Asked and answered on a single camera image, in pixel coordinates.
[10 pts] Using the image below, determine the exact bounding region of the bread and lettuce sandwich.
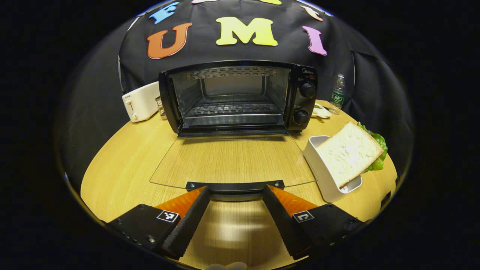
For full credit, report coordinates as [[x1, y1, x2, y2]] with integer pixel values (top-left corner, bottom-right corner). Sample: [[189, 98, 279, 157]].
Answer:
[[316, 121, 388, 189]]

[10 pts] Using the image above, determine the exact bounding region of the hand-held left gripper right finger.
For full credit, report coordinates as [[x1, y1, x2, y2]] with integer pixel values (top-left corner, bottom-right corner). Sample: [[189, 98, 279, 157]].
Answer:
[[262, 184, 366, 261]]

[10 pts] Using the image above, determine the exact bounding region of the white food tray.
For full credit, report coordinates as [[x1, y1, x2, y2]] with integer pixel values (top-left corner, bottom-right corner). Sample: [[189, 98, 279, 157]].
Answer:
[[303, 135, 363, 203]]

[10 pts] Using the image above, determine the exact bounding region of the clear plastic water bottle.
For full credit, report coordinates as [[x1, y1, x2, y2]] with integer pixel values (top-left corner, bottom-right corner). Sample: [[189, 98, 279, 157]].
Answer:
[[329, 73, 346, 115]]

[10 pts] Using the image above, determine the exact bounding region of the wire mesh basket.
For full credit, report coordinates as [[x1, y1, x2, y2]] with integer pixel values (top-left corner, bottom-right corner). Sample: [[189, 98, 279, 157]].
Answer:
[[155, 96, 168, 117]]

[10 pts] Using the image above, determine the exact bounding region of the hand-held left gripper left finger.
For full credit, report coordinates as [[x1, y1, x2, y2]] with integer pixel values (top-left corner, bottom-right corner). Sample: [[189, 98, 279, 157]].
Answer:
[[106, 186, 211, 260]]

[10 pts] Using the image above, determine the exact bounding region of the black electric oven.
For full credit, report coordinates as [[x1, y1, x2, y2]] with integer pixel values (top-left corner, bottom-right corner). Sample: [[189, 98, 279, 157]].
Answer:
[[149, 60, 318, 202]]

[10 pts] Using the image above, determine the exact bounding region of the white compartment seasoning dish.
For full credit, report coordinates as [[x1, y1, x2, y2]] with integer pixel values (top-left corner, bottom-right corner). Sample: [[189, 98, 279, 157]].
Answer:
[[310, 102, 333, 120]]

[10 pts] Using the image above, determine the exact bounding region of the black backdrop cloth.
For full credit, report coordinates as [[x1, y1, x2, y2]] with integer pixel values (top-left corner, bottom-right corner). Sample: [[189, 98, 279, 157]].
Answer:
[[56, 0, 415, 180]]

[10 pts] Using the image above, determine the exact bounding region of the white toaster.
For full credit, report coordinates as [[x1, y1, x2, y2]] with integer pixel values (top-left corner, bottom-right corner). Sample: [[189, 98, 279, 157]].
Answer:
[[122, 81, 162, 123]]

